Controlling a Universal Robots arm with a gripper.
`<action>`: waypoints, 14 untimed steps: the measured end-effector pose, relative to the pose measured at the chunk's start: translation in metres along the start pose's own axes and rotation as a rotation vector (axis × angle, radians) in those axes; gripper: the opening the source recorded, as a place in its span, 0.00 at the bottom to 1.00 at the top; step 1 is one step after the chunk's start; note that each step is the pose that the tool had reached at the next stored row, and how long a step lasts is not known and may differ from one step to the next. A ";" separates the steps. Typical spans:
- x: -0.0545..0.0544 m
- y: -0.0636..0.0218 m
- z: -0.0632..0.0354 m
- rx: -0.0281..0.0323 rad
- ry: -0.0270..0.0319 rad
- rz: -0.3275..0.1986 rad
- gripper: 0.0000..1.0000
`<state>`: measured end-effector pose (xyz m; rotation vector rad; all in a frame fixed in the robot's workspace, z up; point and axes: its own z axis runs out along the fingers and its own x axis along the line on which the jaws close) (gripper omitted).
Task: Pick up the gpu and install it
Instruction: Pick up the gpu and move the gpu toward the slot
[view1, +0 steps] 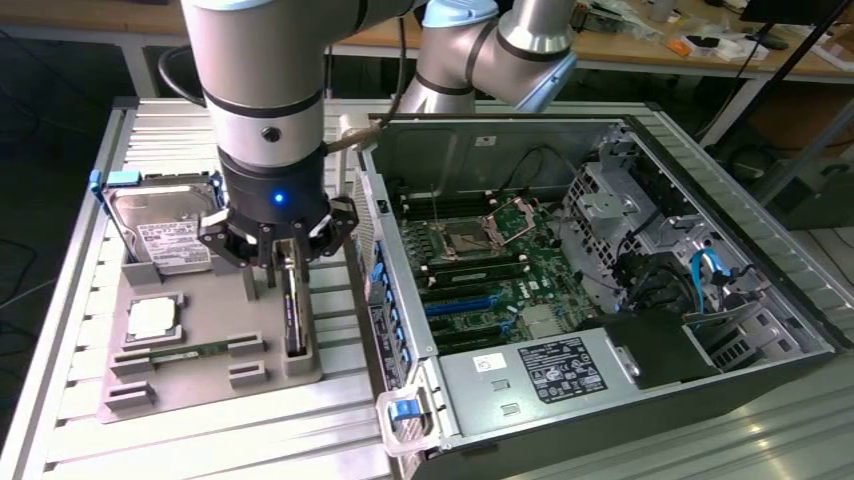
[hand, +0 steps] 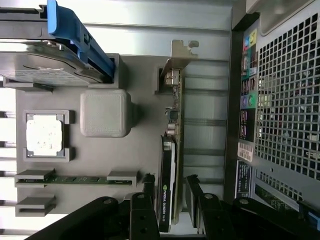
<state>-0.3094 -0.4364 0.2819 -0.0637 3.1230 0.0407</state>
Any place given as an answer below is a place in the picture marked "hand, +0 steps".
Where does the gray plastic parts rack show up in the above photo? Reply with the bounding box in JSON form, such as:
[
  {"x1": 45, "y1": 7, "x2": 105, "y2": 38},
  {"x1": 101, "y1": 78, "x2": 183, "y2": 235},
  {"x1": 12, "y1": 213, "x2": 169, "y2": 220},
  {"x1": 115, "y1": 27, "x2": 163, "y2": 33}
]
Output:
[{"x1": 1, "y1": 53, "x2": 187, "y2": 218}]

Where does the green RAM stick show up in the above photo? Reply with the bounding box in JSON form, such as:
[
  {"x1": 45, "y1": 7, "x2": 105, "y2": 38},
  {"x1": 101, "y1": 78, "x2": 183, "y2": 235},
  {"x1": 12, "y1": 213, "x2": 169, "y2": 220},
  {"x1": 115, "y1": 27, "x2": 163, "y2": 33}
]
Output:
[{"x1": 15, "y1": 175, "x2": 135, "y2": 185}]

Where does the silver CPU chip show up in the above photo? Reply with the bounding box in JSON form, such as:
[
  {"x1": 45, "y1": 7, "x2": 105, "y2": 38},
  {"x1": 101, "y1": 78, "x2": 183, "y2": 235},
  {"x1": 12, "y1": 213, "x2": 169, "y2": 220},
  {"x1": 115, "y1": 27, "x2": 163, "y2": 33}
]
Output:
[{"x1": 25, "y1": 114, "x2": 65, "y2": 158}]

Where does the black open PC case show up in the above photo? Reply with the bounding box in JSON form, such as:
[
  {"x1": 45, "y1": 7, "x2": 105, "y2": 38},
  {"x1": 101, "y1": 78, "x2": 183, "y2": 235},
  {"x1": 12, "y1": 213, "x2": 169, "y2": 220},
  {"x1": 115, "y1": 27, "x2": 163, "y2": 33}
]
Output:
[{"x1": 223, "y1": 0, "x2": 320, "y2": 240}]

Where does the silver hard disk drive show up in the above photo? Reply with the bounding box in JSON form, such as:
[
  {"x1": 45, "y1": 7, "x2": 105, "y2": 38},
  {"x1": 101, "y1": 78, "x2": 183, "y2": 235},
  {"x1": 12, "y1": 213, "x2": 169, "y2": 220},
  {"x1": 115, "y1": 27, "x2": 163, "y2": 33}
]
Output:
[{"x1": 0, "y1": 6, "x2": 102, "y2": 88}]

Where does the blue disk caddy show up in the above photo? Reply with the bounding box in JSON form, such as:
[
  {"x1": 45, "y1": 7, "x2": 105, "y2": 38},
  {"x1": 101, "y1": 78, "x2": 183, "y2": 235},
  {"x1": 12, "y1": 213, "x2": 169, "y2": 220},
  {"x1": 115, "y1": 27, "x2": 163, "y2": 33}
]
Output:
[{"x1": 46, "y1": 0, "x2": 116, "y2": 85}]

